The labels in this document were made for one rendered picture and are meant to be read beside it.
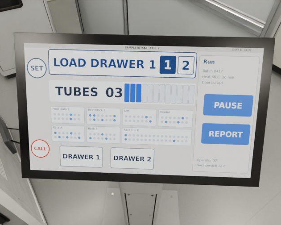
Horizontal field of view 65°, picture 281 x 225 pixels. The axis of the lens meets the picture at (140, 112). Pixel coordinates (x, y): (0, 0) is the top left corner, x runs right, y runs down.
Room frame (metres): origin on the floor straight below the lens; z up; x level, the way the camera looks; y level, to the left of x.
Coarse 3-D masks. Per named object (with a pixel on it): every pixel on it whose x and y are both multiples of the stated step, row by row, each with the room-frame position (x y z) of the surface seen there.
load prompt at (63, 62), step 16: (48, 64) 0.37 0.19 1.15; (64, 64) 0.37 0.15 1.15; (80, 64) 0.37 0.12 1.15; (96, 64) 0.37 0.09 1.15; (112, 64) 0.37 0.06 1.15; (128, 64) 0.37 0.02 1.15; (144, 64) 0.37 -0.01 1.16; (160, 64) 0.37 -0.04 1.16; (176, 64) 0.37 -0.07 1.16; (192, 64) 0.36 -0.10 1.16
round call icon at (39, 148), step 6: (30, 138) 0.27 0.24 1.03; (36, 138) 0.27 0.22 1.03; (30, 144) 0.26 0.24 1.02; (36, 144) 0.26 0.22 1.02; (42, 144) 0.26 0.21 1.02; (48, 144) 0.26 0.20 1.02; (30, 150) 0.26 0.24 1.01; (36, 150) 0.26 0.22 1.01; (42, 150) 0.26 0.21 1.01; (48, 150) 0.26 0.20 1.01; (36, 156) 0.25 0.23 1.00; (42, 156) 0.25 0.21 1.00; (48, 156) 0.25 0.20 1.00
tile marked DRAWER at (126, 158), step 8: (112, 152) 0.25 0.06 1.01; (120, 152) 0.25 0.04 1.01; (128, 152) 0.25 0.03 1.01; (136, 152) 0.25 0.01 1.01; (144, 152) 0.25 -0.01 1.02; (152, 152) 0.25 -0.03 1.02; (112, 160) 0.24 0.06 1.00; (120, 160) 0.24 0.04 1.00; (128, 160) 0.24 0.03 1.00; (136, 160) 0.24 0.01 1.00; (144, 160) 0.24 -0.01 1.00; (152, 160) 0.24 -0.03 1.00; (120, 168) 0.23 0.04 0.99; (128, 168) 0.23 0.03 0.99; (136, 168) 0.23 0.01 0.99; (144, 168) 0.23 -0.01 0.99; (152, 168) 0.23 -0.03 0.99
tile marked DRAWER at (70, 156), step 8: (64, 152) 0.25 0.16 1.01; (72, 152) 0.25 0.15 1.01; (80, 152) 0.25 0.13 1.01; (88, 152) 0.25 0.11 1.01; (96, 152) 0.25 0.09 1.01; (64, 160) 0.24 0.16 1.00; (72, 160) 0.24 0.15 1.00; (80, 160) 0.24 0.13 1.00; (88, 160) 0.24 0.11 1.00; (96, 160) 0.24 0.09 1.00
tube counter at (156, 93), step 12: (108, 84) 0.34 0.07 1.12; (120, 84) 0.34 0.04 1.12; (132, 84) 0.34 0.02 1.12; (144, 84) 0.34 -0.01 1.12; (156, 84) 0.34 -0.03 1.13; (168, 84) 0.34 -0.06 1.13; (180, 84) 0.34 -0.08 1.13; (192, 84) 0.34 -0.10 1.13; (108, 96) 0.33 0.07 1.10; (120, 96) 0.33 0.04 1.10; (132, 96) 0.33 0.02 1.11; (144, 96) 0.33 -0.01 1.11; (156, 96) 0.33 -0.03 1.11; (168, 96) 0.32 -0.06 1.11; (180, 96) 0.32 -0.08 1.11; (192, 96) 0.32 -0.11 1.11
